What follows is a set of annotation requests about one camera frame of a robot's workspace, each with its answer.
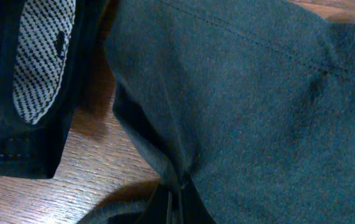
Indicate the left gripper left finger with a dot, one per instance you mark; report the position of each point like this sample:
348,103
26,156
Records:
159,207

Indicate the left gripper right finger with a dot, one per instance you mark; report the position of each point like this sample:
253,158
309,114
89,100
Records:
191,209

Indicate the dark green t-shirt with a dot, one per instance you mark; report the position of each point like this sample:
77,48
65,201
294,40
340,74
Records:
254,101

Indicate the folded black clothes stack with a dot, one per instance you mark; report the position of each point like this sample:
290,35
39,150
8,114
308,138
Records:
45,49

